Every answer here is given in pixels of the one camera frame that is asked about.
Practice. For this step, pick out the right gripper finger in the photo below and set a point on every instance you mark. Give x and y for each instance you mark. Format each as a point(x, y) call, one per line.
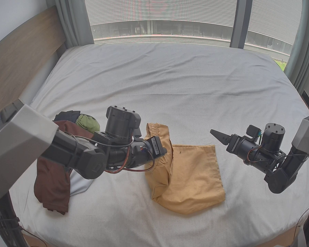
point(222, 138)

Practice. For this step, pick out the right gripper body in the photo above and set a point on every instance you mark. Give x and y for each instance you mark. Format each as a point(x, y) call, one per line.
point(242, 148)

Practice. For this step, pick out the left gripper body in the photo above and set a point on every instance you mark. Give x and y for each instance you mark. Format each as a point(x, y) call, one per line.
point(149, 150)

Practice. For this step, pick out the tan shorts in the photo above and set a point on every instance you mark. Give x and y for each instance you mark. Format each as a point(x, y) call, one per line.
point(193, 176)

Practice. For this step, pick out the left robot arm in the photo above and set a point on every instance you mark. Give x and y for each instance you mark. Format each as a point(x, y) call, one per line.
point(20, 143)

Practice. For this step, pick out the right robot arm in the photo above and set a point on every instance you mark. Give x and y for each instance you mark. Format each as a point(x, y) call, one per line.
point(273, 138)

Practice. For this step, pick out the bed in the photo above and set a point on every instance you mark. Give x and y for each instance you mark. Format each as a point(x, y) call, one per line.
point(170, 68)

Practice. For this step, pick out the green garment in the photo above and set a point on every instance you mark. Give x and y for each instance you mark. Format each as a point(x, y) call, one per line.
point(88, 123)

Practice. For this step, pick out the pale grey garment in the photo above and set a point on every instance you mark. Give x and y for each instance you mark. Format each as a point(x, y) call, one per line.
point(79, 185)

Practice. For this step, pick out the black garment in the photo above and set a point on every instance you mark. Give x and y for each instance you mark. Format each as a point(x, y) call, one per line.
point(65, 116)

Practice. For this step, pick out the brown garment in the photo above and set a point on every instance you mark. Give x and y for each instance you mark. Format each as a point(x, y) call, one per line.
point(51, 186)

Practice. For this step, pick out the grey-green curtain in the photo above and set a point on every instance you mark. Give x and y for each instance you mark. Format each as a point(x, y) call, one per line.
point(303, 47)
point(72, 14)

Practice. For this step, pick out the window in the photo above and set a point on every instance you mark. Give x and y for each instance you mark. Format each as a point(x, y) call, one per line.
point(157, 9)

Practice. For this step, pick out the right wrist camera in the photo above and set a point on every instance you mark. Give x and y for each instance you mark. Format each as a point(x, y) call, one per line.
point(252, 132)

